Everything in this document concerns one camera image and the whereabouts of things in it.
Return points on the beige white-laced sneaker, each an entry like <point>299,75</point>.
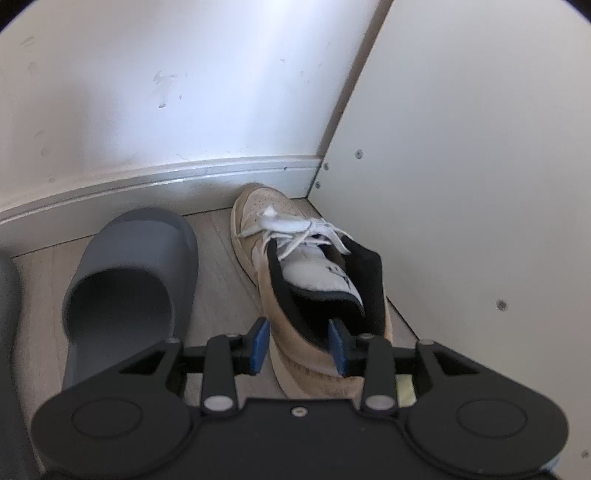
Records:
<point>300,341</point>

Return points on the grey slide sandal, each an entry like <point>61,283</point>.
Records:
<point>138,244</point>
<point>8,346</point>

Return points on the long white baseboard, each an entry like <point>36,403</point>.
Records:
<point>184,177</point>

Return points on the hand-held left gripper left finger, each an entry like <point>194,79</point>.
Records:
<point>258,346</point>

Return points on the white cabinet side panel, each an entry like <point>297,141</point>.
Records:
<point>461,161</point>

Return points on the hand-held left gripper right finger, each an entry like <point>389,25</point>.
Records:
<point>339,350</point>

